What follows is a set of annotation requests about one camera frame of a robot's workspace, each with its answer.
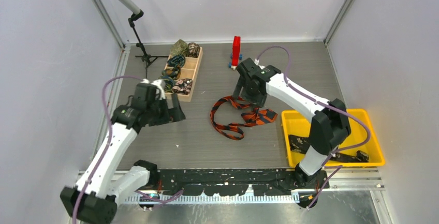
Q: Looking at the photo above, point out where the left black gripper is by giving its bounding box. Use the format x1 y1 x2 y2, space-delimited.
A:
147 93 185 127

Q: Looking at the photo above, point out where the orange navy striped tie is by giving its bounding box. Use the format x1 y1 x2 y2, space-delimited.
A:
210 96 278 140

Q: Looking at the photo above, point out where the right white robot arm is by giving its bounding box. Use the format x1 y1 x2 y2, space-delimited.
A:
233 58 352 188

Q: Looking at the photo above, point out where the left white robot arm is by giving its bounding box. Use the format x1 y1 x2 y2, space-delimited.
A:
60 79 185 223

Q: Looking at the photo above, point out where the black pink floral rolled tie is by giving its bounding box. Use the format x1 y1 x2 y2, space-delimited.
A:
171 78 193 95

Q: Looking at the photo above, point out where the navy yellow rolled tie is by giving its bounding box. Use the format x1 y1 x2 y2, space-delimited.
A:
160 76 175 93

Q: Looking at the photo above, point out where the red toy block car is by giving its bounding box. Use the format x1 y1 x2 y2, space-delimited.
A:
228 36 242 70

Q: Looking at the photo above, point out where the dark green rolled tie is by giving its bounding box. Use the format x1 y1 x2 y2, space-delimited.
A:
162 65 181 80

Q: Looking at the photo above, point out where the wooden compartment tray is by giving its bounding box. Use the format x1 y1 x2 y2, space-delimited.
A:
163 47 203 102

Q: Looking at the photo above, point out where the teal navy rolled tie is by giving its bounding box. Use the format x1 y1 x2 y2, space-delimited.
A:
167 54 186 68

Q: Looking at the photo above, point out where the black microphone stand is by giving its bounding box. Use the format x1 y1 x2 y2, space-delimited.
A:
128 10 168 78

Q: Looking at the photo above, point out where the olive green rolled tie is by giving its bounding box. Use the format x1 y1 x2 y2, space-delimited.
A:
169 39 188 57

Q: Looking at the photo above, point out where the brown floral rolled tie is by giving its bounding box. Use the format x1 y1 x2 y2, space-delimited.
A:
185 42 201 58

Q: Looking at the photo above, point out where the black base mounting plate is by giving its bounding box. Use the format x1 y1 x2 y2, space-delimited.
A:
153 168 329 197

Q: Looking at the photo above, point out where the yellow plastic bin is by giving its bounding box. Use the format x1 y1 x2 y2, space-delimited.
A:
280 109 386 169

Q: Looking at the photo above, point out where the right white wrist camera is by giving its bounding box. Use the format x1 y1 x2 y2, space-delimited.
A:
254 59 265 69

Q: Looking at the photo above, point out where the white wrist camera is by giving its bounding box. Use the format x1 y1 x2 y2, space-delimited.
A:
141 79 166 100
254 59 265 69

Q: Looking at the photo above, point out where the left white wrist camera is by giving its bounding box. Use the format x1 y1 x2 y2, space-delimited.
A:
141 79 166 100

